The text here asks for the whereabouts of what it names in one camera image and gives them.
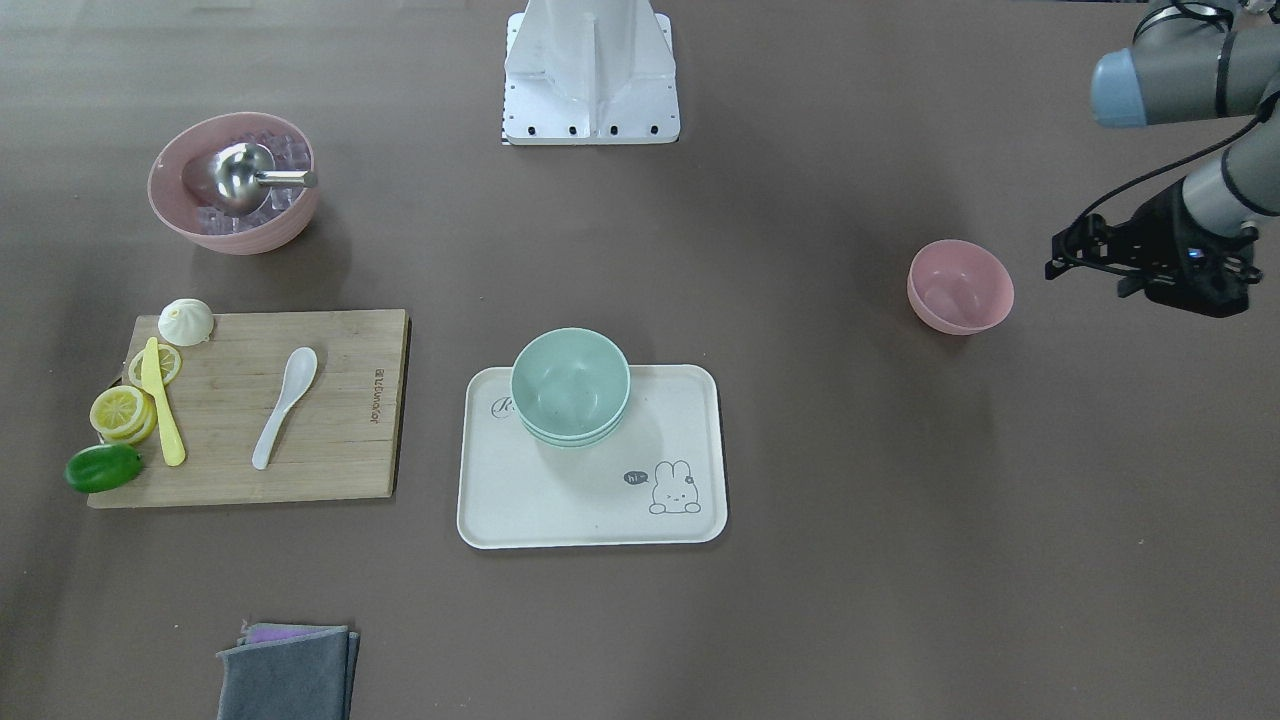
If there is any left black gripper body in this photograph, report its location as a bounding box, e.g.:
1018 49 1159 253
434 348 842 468
1117 179 1263 318

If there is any small pink bowl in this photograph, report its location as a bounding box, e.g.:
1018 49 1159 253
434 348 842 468
906 240 1015 336

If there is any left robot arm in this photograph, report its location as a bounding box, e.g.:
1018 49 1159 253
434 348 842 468
1044 1 1279 318

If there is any green bowl stack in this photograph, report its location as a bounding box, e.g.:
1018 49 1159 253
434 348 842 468
509 327 632 448

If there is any white ceramic spoon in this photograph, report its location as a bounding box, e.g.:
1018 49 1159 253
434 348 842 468
251 347 319 471

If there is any large pink ice bowl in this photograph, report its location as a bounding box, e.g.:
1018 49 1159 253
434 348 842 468
147 111 319 255

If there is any cream serving tray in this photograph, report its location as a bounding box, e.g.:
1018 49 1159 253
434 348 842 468
456 364 730 550

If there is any bamboo cutting board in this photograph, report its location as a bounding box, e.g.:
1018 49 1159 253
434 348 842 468
88 309 410 509

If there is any metal ice scoop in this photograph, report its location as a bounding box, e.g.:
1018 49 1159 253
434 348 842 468
180 142 317 217

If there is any grey folded cloth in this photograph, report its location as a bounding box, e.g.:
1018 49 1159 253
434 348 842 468
218 623 360 719

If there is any lemon slice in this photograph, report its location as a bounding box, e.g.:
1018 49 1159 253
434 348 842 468
125 343 182 388
90 386 157 445

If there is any yellow plastic knife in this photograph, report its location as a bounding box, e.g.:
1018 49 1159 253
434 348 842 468
140 337 187 468

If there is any green lime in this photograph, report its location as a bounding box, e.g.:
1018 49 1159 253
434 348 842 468
63 443 145 495

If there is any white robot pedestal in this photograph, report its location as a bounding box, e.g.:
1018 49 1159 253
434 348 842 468
500 1 681 146

